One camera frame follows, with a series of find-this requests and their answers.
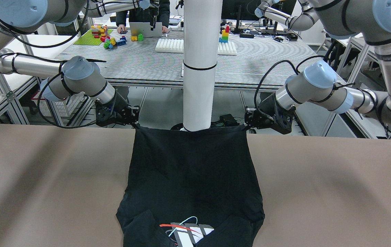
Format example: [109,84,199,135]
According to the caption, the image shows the black t-shirt with logo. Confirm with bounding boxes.
[116,126,265,247]

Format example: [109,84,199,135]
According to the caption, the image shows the colourful block tower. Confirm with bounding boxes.
[219,25,230,43]

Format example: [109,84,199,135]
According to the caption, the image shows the striped work table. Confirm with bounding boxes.
[38,28,350,90]

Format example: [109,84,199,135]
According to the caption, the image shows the white plastic basket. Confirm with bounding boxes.
[40,92,85,118]

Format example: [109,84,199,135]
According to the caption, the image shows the black computer monitor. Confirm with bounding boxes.
[221,0,261,34]

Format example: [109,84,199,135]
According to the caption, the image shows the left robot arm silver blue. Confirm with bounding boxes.
[245,0,391,134]

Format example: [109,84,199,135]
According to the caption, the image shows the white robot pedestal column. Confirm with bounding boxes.
[183,0,222,132]

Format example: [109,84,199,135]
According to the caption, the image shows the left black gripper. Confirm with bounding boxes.
[244,94,296,134]

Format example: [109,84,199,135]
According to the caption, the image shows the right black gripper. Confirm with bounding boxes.
[95,93,140,128]

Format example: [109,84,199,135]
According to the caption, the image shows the silver laptop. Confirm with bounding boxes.
[129,22,162,38]

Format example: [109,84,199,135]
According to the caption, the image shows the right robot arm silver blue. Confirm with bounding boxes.
[0,0,139,128]

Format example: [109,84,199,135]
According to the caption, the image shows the green building block plate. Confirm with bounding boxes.
[73,30,115,46]

